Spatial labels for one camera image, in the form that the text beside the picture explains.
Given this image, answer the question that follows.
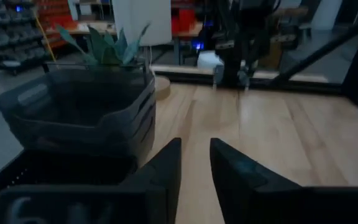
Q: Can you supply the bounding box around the red parts cabinet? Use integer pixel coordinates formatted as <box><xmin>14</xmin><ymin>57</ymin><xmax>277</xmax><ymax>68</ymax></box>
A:
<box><xmin>35</xmin><ymin>0</ymin><xmax>78</xmax><ymax>48</ymax></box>

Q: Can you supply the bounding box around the cardboard box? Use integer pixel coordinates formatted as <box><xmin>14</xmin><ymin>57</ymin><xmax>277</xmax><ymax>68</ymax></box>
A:
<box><xmin>259</xmin><ymin>39</ymin><xmax>285</xmax><ymax>68</ymax></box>

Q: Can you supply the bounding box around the black metal rig frame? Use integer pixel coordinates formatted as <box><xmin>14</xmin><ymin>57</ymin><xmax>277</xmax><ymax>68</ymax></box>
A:
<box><xmin>152</xmin><ymin>12</ymin><xmax>358</xmax><ymax>105</ymax></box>

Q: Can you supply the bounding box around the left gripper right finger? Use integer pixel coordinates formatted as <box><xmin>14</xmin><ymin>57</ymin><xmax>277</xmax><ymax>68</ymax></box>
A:
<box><xmin>209</xmin><ymin>138</ymin><xmax>301</xmax><ymax>224</ymax></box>

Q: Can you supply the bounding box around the green artificial plant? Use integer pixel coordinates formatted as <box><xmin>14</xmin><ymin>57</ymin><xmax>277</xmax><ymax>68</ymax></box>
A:
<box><xmin>54</xmin><ymin>22</ymin><xmax>152</xmax><ymax>67</ymax></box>

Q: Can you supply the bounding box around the yellow hanging cable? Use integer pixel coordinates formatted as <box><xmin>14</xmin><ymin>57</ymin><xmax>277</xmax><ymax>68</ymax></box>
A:
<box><xmin>32</xmin><ymin>10</ymin><xmax>58</xmax><ymax>64</ymax></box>

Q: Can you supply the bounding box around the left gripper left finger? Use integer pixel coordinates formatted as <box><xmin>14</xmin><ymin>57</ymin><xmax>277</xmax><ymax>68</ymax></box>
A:
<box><xmin>121</xmin><ymin>137</ymin><xmax>183</xmax><ymax>224</ymax></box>

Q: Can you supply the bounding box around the large black slotted basket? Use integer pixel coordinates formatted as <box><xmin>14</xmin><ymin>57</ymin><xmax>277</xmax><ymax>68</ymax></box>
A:
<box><xmin>0</xmin><ymin>148</ymin><xmax>139</xmax><ymax>219</ymax></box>

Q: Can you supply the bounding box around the white rounded device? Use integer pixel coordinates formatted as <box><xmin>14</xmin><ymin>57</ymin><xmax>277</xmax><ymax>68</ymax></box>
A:
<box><xmin>196</xmin><ymin>50</ymin><xmax>225</xmax><ymax>72</ymax></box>

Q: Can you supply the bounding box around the rack with grey bins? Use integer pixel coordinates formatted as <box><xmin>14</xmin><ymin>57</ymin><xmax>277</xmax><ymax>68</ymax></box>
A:
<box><xmin>0</xmin><ymin>0</ymin><xmax>51</xmax><ymax>77</ymax></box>

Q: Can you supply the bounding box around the white paper towel roll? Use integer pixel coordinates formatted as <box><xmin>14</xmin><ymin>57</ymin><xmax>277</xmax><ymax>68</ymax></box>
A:
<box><xmin>111</xmin><ymin>0</ymin><xmax>173</xmax><ymax>101</ymax></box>

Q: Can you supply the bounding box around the translucent grey plastic bin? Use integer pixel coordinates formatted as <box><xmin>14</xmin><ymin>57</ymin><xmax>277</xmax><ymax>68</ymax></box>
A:
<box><xmin>0</xmin><ymin>63</ymin><xmax>157</xmax><ymax>166</ymax></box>

